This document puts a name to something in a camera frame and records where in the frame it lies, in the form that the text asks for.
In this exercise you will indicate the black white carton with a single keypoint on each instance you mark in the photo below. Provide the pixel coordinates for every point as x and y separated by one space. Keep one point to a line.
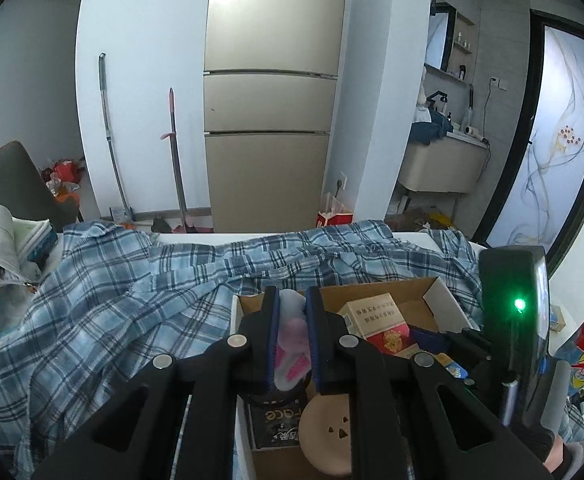
277 425

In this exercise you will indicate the beige round disc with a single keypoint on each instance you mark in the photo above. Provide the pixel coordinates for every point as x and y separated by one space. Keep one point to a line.
327 440

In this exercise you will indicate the blue plaid shirt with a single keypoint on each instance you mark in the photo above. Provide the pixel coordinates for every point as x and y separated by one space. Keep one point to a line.
112 300

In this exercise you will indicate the yellow cigarette pack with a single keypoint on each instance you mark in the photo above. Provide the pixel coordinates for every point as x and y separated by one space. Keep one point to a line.
558 319

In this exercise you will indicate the green white packet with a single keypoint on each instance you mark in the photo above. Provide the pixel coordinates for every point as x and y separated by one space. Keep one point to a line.
44 242

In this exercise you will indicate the dark blue cloth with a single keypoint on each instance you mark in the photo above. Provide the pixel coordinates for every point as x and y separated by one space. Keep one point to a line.
429 130

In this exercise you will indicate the beige cigarette pack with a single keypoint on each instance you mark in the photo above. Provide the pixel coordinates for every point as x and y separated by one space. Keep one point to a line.
372 315

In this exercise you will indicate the person's right hand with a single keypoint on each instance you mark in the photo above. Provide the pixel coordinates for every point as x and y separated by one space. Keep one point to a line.
556 456

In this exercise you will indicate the grey chair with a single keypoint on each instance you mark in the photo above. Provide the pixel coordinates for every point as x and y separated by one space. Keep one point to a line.
12 185

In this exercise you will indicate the beige sink cabinet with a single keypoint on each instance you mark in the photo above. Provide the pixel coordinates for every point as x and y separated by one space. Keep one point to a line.
444 165

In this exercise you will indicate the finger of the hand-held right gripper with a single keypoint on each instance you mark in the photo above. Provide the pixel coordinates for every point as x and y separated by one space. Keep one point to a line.
429 340

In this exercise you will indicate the white cardboard box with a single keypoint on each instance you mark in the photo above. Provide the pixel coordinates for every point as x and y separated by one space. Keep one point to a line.
412 290

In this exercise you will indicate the red paper bag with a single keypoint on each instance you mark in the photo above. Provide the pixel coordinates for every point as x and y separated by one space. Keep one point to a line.
333 216

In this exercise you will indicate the white hair dryer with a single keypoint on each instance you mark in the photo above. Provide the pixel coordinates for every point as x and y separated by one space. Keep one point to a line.
474 134

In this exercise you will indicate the blue gold cigarette pack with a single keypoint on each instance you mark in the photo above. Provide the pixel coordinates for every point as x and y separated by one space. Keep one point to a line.
454 370

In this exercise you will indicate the wall mirror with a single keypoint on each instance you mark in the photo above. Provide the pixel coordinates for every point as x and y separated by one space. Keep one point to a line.
439 40

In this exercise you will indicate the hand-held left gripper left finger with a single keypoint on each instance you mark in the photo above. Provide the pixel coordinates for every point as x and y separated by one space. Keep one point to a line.
273 340

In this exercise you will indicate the red plastic bag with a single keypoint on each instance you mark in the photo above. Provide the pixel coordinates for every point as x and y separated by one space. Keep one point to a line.
64 175

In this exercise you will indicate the white wall socket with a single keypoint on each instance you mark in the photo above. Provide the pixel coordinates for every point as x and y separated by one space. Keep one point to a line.
342 181

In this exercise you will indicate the red cigarette pack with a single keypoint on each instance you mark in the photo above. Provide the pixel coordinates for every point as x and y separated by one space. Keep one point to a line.
392 342

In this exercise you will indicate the beige refrigerator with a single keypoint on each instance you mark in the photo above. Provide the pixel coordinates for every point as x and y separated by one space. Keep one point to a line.
272 100

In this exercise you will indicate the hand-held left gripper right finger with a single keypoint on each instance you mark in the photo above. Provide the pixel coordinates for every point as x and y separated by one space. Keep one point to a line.
314 340

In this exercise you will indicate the black faucet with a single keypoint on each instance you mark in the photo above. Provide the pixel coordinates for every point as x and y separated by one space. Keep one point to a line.
439 97

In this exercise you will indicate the painted glass door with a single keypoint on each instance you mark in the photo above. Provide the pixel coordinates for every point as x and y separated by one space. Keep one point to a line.
557 150

